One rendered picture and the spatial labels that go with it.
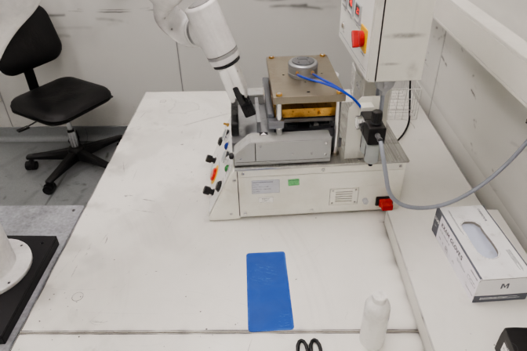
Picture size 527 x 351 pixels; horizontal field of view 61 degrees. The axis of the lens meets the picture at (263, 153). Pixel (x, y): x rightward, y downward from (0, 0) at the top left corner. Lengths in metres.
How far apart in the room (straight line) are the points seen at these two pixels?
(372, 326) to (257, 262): 0.34
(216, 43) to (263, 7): 1.61
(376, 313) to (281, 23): 2.10
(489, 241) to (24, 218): 1.23
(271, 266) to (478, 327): 0.47
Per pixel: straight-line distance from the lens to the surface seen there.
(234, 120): 1.21
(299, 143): 1.14
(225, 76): 1.17
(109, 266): 1.22
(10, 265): 1.25
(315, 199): 1.24
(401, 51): 1.08
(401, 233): 1.20
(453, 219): 1.17
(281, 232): 1.23
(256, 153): 1.14
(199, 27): 1.13
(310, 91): 1.13
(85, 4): 2.93
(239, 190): 1.20
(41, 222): 1.42
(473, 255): 1.10
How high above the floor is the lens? 1.60
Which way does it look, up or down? 33 degrees down
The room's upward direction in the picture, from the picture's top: 1 degrees counter-clockwise
